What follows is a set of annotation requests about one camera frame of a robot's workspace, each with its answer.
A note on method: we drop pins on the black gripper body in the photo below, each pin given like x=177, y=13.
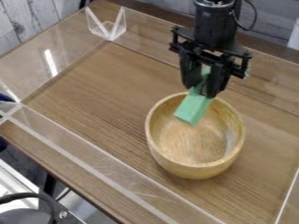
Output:
x=209, y=40

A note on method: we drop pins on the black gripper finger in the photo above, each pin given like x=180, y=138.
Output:
x=217, y=79
x=190, y=70

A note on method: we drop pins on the green rectangular block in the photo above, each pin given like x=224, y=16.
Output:
x=194, y=103

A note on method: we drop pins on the brown wooden bowl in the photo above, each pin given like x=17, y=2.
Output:
x=200, y=151

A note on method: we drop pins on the black table leg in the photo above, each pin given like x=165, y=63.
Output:
x=49, y=185

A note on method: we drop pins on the clear acrylic tray enclosure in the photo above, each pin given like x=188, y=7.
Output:
x=85, y=80

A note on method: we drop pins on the metal bracket with screw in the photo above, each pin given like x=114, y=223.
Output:
x=64, y=216

